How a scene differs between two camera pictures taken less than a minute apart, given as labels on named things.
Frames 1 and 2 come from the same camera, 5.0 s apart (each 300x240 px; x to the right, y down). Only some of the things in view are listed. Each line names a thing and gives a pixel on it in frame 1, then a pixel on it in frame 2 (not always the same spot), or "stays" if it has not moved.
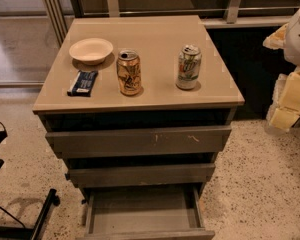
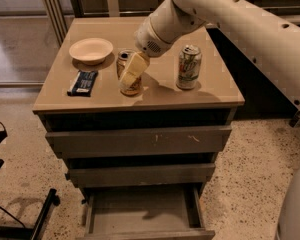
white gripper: (298, 40) to (149, 40)
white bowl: (91, 51) stays
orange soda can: (129, 71) stays
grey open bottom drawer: (174, 212) stays
